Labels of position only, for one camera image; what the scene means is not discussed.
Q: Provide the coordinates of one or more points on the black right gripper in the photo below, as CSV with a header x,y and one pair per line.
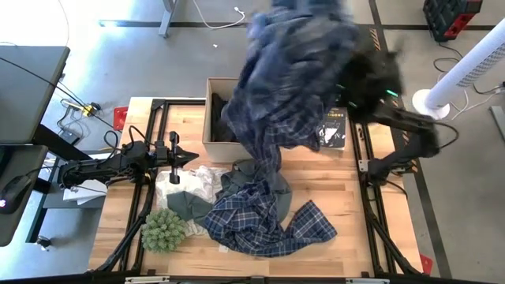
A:
x,y
371,83

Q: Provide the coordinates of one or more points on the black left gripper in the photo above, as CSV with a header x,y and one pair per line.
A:
x,y
174,158

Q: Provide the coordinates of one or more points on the white shirt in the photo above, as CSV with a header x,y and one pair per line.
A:
x,y
185,181

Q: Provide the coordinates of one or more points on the grey cloth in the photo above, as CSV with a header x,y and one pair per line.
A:
x,y
187,205

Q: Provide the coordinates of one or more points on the black garment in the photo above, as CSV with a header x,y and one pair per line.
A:
x,y
221,122

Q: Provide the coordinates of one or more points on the dark green garment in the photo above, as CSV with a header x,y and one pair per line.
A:
x,y
244,175

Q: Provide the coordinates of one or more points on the blue plaid shirt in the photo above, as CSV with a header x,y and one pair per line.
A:
x,y
252,221

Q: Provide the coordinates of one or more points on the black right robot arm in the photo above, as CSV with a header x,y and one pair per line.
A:
x,y
418,142

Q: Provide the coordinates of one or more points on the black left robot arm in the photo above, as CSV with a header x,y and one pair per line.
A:
x,y
90,171

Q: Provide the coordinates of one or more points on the beige fabric storage box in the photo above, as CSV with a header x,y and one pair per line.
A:
x,y
221,152

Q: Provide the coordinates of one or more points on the black paperback book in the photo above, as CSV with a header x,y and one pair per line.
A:
x,y
333,130

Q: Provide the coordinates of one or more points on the green spiky plant ball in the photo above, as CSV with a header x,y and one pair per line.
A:
x,y
162,230

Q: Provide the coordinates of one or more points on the red table clamp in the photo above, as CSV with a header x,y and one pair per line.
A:
x,y
426,264
120,118

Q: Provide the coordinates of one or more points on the white tower fan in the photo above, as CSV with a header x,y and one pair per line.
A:
x,y
465,67

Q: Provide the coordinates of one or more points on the black and red crate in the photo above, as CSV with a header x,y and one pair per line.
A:
x,y
446,16

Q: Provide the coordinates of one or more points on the white papers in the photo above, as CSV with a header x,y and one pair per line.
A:
x,y
84,195

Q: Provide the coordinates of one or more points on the silver aluminium bar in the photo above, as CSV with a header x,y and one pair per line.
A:
x,y
146,279
367,281

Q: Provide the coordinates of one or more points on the grey desk leg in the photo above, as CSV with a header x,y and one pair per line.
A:
x,y
165,23

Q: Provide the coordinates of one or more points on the black side desk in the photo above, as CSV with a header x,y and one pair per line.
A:
x,y
27,158

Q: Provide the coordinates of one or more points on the small black floor object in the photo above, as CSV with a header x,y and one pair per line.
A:
x,y
43,242

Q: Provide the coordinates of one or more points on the grey monitor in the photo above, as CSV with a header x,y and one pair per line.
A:
x,y
27,90

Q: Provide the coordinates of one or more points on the black computer mouse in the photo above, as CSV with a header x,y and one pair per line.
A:
x,y
16,191

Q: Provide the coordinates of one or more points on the black metal table frame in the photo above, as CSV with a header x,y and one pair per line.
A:
x,y
158,104

